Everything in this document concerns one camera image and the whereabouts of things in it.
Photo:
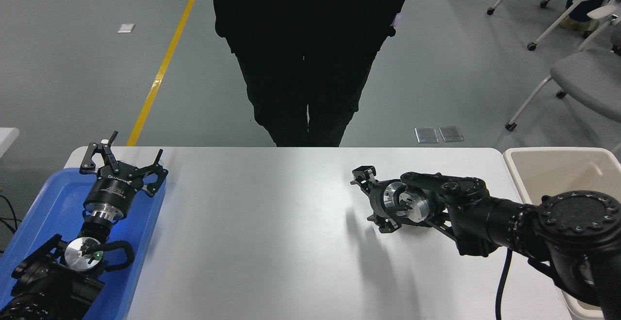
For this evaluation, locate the small white floor plate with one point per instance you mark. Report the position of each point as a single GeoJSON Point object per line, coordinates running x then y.
{"type": "Point", "coordinates": [126, 28]}

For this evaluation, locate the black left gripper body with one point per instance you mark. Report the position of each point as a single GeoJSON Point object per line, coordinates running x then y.
{"type": "Point", "coordinates": [112, 194]}

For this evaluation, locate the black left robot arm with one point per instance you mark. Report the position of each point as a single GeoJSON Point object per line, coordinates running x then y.
{"type": "Point", "coordinates": [48, 286]}

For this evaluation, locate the metal floor plate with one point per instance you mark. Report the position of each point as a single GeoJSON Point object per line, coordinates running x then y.
{"type": "Point", "coordinates": [451, 134]}
{"type": "Point", "coordinates": [426, 135]}

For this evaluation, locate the blue plastic tray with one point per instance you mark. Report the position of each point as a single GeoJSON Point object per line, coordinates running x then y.
{"type": "Point", "coordinates": [43, 203]}

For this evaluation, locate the white side table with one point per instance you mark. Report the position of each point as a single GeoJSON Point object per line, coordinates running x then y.
{"type": "Point", "coordinates": [7, 138]}

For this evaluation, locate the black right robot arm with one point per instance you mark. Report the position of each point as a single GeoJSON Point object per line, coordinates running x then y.
{"type": "Point", "coordinates": [485, 208]}

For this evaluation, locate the large pale plastic bin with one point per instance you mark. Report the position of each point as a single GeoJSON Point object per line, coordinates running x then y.
{"type": "Point", "coordinates": [558, 174]}

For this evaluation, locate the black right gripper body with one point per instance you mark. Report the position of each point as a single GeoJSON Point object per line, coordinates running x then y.
{"type": "Point", "coordinates": [374, 201]}

